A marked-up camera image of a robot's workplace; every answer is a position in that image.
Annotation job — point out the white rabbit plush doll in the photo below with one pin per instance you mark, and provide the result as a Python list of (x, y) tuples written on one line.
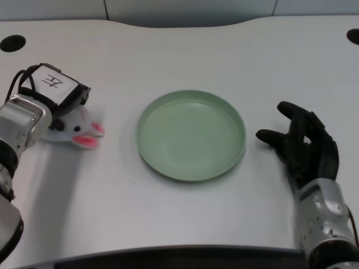
[(80, 129)]

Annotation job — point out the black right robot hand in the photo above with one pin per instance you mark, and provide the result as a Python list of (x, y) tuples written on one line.
[(308, 148)]

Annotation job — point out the green round plate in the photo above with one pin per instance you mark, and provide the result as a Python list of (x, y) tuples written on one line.
[(191, 135)]

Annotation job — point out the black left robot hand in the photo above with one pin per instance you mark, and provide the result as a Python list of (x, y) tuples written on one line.
[(53, 87)]

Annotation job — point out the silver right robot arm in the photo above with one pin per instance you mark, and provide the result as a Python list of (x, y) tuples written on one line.
[(328, 224)]

